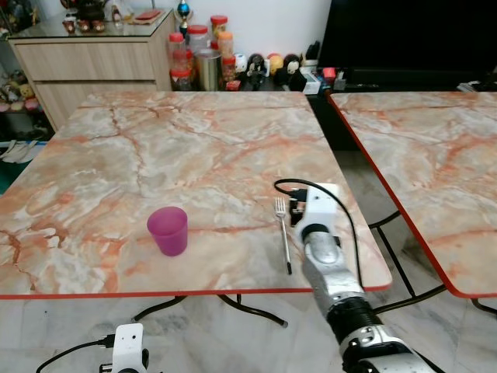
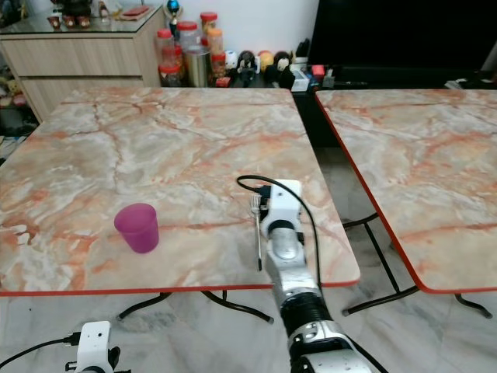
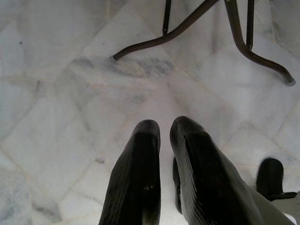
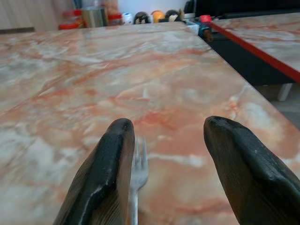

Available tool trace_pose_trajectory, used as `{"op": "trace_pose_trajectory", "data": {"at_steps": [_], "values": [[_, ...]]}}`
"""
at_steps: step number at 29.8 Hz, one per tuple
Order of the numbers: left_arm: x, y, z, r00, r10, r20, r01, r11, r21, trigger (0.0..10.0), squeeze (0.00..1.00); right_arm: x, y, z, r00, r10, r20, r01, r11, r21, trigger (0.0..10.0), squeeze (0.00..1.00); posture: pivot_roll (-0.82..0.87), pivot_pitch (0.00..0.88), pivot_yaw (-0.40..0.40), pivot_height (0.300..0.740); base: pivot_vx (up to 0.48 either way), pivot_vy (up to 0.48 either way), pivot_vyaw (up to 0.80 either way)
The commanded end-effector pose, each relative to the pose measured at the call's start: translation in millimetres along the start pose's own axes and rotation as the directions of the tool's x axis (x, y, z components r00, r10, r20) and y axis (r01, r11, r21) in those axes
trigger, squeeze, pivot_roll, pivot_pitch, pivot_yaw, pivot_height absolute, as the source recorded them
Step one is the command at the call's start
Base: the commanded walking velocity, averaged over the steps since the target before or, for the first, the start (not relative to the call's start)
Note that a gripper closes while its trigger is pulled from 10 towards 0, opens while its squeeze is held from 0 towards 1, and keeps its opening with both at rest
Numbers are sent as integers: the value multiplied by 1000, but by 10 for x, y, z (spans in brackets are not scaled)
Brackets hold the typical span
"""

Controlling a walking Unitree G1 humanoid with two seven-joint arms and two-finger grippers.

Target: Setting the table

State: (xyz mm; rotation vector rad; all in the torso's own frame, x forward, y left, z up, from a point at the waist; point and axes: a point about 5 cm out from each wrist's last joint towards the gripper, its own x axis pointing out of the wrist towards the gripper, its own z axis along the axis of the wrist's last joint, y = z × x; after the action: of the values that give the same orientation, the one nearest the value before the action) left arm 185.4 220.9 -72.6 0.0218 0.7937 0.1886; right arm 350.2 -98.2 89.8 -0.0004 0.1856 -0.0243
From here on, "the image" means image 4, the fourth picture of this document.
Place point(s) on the white plastic box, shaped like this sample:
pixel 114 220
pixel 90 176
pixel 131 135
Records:
pixel 192 27

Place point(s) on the white table leg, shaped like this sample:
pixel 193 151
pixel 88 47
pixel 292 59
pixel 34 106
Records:
pixel 284 92

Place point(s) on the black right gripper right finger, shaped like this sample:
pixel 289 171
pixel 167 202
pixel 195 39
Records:
pixel 253 173

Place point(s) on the black and tan figurine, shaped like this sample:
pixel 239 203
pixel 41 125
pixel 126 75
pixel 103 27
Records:
pixel 173 15

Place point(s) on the orange round figurine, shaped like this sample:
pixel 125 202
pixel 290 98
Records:
pixel 158 16

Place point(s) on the silver metal fork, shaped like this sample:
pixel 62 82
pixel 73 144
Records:
pixel 138 173

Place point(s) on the marble table with red edge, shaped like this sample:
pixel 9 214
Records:
pixel 264 37

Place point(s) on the red capped bottle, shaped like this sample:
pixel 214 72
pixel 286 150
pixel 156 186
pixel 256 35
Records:
pixel 205 25

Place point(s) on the red plastic container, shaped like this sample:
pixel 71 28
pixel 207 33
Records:
pixel 71 21

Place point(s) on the black and white figurine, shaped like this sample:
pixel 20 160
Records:
pixel 141 18

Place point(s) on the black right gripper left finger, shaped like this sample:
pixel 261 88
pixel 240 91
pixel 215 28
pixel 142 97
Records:
pixel 103 173

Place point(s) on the small white jar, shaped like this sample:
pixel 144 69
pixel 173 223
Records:
pixel 127 18

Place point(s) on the shiny metal tin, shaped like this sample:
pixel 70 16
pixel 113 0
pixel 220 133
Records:
pixel 95 17

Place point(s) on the clear jar with red lid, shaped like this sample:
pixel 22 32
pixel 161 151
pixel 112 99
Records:
pixel 114 20

